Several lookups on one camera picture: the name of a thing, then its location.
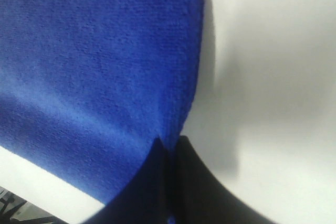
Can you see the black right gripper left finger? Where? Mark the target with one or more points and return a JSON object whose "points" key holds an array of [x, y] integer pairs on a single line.
{"points": [[143, 200]]}

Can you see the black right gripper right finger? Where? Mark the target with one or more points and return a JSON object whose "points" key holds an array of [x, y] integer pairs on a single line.
{"points": [[196, 196]]}

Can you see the blue microfibre towel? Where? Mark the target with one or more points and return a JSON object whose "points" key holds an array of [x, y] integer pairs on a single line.
{"points": [[87, 86]]}

